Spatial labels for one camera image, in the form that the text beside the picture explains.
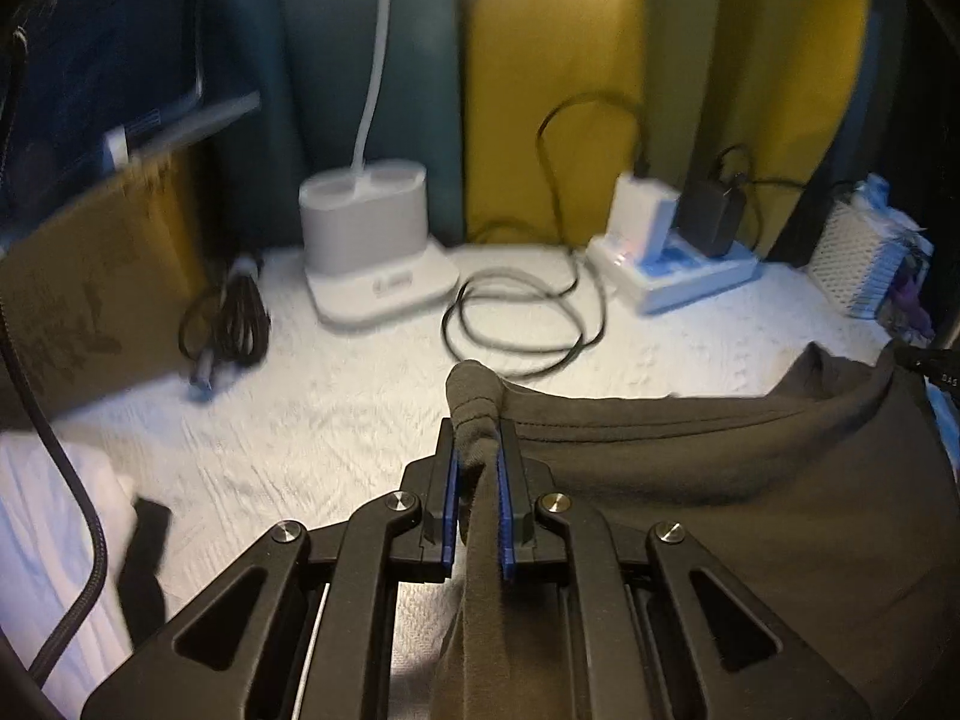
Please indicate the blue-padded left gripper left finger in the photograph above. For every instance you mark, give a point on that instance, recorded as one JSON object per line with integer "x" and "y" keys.
{"x": 428, "y": 551}

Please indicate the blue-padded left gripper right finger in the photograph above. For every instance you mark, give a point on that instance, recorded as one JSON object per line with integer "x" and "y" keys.
{"x": 524, "y": 544}

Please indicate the dark brown t-shirt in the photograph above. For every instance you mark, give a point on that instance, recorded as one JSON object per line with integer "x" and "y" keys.
{"x": 831, "y": 498}

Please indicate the white desk lamp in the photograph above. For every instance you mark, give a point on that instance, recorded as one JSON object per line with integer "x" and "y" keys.
{"x": 368, "y": 255}

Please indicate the white power strip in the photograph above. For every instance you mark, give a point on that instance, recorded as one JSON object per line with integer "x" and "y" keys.
{"x": 679, "y": 276}

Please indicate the white USB charger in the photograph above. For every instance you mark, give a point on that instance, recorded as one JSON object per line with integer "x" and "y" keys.
{"x": 641, "y": 216}

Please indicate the white textured table cover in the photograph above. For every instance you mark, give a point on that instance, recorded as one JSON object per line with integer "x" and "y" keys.
{"x": 330, "y": 420}

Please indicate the black power adapter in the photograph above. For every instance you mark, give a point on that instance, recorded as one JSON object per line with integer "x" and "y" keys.
{"x": 709, "y": 215}

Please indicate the brown cardboard box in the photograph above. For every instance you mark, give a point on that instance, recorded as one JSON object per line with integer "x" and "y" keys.
{"x": 93, "y": 298}

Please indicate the white perforated plastic basket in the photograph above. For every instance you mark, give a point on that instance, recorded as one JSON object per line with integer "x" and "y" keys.
{"x": 863, "y": 244}

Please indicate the yellow curtain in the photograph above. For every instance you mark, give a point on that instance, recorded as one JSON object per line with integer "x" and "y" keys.
{"x": 561, "y": 93}

